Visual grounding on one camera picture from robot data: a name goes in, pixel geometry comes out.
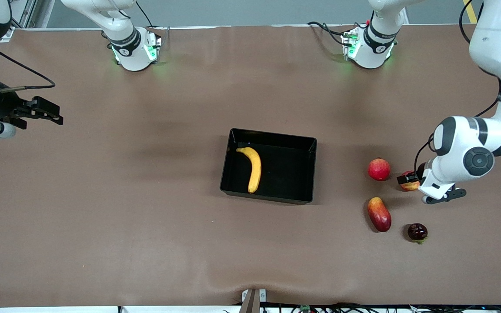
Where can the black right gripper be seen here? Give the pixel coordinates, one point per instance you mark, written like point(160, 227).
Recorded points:
point(1, 105)

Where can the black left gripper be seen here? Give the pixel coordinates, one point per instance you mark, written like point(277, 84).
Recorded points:
point(420, 170)

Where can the red yellow apple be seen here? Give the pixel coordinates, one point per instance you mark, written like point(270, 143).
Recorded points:
point(409, 187)

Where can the black rectangular plastic box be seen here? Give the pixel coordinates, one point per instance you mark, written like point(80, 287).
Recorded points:
point(285, 187)

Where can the yellow banana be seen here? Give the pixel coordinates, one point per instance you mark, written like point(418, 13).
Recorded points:
point(255, 169)

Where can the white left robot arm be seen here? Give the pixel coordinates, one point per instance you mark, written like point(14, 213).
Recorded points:
point(479, 161)

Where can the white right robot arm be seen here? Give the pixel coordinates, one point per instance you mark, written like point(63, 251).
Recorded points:
point(124, 39)

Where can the red pomegranate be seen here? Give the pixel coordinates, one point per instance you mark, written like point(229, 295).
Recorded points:
point(379, 169)

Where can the red yellow mango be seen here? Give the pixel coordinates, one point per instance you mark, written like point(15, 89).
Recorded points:
point(379, 215)

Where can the dark purple mangosteen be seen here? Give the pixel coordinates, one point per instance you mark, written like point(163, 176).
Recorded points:
point(417, 232)

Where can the brown table mat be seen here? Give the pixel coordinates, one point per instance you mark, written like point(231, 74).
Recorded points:
point(146, 239)

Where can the aluminium frame profile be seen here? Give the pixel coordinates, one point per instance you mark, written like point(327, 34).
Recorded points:
point(22, 13)

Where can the grey metal camera bracket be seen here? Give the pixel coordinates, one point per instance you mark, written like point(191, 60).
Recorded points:
point(250, 302)

